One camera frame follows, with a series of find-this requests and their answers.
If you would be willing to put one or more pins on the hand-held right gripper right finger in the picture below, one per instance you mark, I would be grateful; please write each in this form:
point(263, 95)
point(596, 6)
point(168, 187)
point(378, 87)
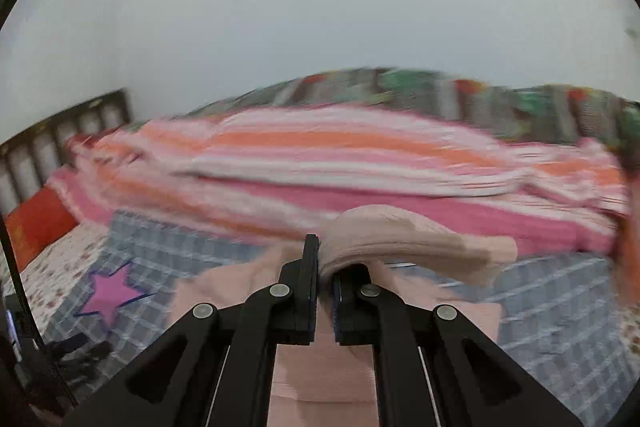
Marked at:
point(336, 309)

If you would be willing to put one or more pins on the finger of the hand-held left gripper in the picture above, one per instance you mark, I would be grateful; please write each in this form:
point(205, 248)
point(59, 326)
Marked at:
point(90, 372)
point(80, 347)

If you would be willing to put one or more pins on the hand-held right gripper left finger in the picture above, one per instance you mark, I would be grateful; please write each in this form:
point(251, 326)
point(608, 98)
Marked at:
point(305, 297)

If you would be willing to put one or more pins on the pink knit sweater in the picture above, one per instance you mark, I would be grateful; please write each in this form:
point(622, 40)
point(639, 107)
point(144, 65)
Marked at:
point(400, 232)

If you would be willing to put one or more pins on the red pillow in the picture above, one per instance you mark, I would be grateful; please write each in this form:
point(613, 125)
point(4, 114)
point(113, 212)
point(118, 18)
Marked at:
point(35, 222)

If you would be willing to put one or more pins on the pink orange striped blanket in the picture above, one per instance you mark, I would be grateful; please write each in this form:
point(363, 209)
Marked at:
point(325, 142)

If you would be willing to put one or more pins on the grey checked star blanket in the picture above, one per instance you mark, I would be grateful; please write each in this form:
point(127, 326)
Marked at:
point(550, 307)

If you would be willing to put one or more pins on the dark wooden headboard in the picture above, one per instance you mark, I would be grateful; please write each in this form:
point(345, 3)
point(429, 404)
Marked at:
point(65, 119)

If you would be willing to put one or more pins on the multicolour patterned blanket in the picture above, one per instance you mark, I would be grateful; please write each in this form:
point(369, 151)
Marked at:
point(450, 97)

